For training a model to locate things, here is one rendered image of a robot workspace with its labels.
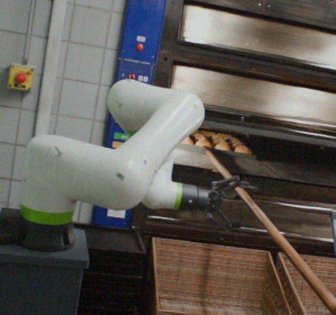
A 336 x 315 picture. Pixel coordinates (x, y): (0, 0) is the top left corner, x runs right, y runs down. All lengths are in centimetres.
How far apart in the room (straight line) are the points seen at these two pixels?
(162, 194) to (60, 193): 71
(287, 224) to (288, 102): 57
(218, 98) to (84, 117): 58
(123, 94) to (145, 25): 86
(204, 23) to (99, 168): 139
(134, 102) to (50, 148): 40
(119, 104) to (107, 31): 88
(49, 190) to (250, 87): 146
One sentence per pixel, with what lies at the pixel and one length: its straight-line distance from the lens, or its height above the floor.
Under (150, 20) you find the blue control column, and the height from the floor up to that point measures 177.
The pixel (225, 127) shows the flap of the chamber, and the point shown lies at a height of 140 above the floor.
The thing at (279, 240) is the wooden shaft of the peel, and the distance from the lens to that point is 176.
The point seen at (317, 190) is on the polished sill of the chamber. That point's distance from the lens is 279.
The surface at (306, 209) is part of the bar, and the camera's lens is 238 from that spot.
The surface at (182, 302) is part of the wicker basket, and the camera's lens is 270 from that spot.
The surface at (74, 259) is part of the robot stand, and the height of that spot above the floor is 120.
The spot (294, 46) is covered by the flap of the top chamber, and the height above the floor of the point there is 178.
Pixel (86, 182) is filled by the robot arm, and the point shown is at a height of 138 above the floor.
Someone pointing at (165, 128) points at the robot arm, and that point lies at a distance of 146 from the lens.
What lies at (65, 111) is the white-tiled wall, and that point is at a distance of 252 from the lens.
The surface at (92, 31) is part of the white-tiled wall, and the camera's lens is 250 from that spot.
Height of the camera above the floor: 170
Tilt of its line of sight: 10 degrees down
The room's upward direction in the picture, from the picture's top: 11 degrees clockwise
